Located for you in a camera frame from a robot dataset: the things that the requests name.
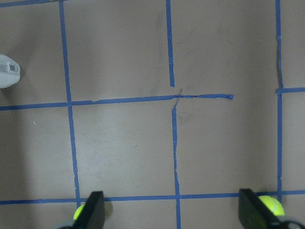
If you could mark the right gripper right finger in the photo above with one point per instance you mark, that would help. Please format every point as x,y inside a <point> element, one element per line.
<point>252,212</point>

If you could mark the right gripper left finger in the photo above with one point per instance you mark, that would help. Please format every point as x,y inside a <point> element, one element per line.
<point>93,214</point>

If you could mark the clear tennis ball can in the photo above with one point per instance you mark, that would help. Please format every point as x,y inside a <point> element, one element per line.
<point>9,72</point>

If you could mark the tennis ball table centre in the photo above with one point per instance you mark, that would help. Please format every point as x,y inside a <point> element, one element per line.
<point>78,212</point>

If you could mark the tennis ball near right base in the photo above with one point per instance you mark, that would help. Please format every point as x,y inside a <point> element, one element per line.
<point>273,205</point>

